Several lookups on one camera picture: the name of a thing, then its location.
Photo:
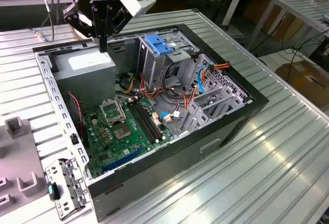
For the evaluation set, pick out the blue expansion slot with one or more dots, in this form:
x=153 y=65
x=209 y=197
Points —
x=120 y=160

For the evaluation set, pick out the black latch with teal button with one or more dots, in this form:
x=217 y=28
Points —
x=54 y=193

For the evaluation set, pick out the grey optical drive cage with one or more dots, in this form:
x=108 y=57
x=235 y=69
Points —
x=151 y=67

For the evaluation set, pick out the blue drive cage latch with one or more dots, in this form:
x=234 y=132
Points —
x=159 y=45

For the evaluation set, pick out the black RAM slot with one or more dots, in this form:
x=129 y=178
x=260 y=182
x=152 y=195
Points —
x=150 y=121
x=139 y=121
x=146 y=121
x=143 y=121

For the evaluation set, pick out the grey metal disk bay cage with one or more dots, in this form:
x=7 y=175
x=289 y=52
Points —
x=231 y=98

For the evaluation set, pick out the slatted metal side table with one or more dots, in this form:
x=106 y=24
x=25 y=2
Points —
x=295 y=5

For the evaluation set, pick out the grey power supply unit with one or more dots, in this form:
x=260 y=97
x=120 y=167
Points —
x=84 y=85

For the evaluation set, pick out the green motherboard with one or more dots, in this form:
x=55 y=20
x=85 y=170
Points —
x=133 y=145

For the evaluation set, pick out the brown cardboard box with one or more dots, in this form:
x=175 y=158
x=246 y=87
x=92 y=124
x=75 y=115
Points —
x=303 y=80

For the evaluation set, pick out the black case fan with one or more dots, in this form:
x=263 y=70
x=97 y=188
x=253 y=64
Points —
x=74 y=116

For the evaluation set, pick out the CPU socket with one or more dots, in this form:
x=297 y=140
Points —
x=120 y=132

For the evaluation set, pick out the black open PC case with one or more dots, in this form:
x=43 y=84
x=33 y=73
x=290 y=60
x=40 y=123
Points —
x=154 y=172

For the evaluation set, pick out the grey metal slot bracket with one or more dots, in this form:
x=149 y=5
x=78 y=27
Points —
x=74 y=180

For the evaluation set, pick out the grey parts rack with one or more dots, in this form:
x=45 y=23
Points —
x=18 y=152

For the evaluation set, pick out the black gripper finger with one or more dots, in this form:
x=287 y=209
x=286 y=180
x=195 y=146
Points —
x=109 y=23
x=96 y=23

